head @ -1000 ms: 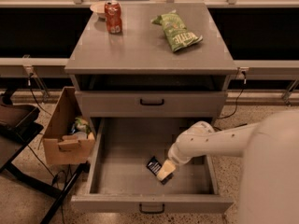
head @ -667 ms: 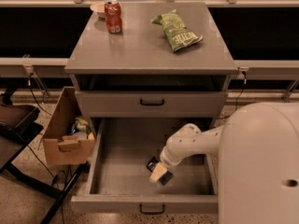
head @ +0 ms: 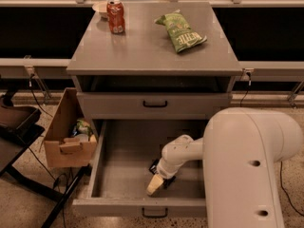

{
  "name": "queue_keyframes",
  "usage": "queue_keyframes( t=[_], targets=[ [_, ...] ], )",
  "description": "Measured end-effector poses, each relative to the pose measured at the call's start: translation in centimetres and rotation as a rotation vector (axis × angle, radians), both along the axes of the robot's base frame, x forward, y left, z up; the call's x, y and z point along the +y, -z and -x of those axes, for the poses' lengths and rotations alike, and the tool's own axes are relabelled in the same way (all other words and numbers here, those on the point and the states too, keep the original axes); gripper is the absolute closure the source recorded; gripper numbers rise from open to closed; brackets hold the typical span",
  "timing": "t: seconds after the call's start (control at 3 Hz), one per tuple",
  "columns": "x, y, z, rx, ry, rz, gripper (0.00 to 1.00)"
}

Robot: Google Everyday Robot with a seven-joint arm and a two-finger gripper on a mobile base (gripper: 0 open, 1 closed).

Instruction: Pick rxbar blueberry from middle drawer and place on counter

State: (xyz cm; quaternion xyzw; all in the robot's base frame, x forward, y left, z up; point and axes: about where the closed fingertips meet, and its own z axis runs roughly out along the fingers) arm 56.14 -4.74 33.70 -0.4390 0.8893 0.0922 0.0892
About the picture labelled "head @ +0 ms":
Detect closed grey top drawer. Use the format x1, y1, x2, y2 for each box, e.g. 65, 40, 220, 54
77, 92, 231, 120

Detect black floor cable left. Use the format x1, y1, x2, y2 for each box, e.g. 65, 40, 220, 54
28, 73, 69, 228

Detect snack packets in box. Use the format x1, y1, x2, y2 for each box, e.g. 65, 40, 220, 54
70, 119, 93, 142

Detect white bowl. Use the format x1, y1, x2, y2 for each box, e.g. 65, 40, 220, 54
92, 1, 107, 19

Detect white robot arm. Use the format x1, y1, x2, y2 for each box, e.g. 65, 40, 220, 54
146, 107, 303, 228

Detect open grey middle drawer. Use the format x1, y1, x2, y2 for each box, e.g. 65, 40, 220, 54
73, 120, 206, 219

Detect green kettle chips bag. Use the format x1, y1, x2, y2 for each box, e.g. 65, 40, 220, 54
154, 9, 207, 53

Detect cardboard box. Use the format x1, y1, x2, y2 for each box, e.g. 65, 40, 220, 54
44, 88, 97, 167

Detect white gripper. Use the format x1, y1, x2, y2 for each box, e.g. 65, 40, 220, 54
146, 158, 179, 196

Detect black floor cable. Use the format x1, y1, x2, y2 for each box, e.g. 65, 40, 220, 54
28, 73, 69, 228
278, 161, 304, 218

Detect grey metal railing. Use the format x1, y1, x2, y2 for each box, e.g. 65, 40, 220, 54
0, 0, 304, 109

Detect blue rxbar snack bar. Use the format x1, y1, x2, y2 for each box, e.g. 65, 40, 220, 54
149, 159, 176, 189

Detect orange soda can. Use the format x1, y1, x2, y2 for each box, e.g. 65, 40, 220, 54
106, 0, 125, 33

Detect black floor cable right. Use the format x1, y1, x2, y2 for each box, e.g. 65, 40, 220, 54
278, 161, 304, 218

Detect grey drawer cabinet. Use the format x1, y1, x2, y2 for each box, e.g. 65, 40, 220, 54
66, 1, 242, 131

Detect black folding stand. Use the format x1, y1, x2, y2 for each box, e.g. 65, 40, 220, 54
0, 91, 89, 228

